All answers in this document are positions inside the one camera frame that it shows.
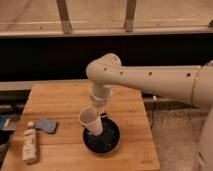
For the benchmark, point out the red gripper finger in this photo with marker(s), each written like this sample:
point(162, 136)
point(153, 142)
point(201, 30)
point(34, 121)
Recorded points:
point(102, 112)

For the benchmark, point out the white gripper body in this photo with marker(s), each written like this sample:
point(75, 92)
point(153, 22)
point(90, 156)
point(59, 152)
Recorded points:
point(100, 94)

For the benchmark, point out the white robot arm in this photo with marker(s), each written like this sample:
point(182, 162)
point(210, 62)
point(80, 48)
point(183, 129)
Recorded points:
point(188, 84)

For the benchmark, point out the black ceramic bowl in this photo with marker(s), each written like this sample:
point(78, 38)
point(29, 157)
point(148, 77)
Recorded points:
point(106, 141)

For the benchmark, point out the wooden table top board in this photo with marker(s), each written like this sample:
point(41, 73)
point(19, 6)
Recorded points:
point(64, 150)

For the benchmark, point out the blue sponge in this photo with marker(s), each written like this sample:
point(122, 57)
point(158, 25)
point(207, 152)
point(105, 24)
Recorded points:
point(46, 125)

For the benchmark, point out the white glue bottle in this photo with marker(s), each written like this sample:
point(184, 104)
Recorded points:
point(30, 142)

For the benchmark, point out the metal window frame rail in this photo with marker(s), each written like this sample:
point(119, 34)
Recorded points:
point(75, 18)

